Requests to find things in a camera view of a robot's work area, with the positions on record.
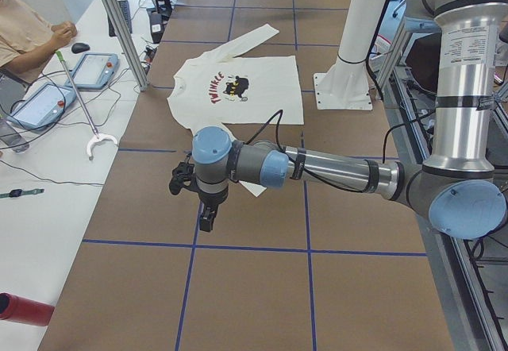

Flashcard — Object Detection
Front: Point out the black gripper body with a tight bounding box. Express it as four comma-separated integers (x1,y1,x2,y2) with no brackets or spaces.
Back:
199,204,217,232

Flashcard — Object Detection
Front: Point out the cream long-sleeve cat shirt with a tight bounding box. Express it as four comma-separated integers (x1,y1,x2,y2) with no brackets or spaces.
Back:
166,25,305,199

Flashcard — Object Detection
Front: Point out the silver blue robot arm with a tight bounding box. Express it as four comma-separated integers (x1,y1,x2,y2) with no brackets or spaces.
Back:
192,0,507,240

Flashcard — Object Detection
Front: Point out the reacher grabber stick white claw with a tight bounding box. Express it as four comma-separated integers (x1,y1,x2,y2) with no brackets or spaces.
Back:
56,50,118,160

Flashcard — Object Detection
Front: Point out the far blue teach pendant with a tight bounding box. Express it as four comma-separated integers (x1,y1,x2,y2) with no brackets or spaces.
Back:
71,52,119,90

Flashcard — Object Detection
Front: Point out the blue teach pendant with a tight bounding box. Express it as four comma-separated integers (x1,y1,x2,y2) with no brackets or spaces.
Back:
7,83,76,130
71,52,119,90

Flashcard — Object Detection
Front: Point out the near blue teach pendant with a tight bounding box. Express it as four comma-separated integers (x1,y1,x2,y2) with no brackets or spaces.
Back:
7,83,76,130

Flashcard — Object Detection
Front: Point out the black computer mouse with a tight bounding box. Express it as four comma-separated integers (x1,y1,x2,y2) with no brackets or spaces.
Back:
71,42,90,54

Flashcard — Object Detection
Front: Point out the red bottle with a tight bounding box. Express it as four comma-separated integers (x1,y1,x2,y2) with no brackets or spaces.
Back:
1,293,55,326

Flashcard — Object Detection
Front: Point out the black keyboard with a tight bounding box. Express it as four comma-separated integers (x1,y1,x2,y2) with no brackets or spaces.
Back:
107,0,133,37

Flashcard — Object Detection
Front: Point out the person in beige shirt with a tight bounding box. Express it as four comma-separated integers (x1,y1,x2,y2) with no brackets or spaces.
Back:
0,0,78,84

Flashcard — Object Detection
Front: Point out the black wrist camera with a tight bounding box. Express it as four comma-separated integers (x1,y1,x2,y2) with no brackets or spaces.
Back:
168,162,197,195

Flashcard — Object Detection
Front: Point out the white camera pole with base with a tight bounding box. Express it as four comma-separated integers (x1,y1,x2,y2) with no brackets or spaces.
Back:
314,0,389,110

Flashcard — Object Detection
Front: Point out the wrist watch green strap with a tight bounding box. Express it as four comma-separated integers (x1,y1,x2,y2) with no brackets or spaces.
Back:
0,188,45,200

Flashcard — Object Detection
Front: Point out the aluminium frame post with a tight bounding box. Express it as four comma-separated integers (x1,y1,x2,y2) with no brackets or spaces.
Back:
102,0,148,91

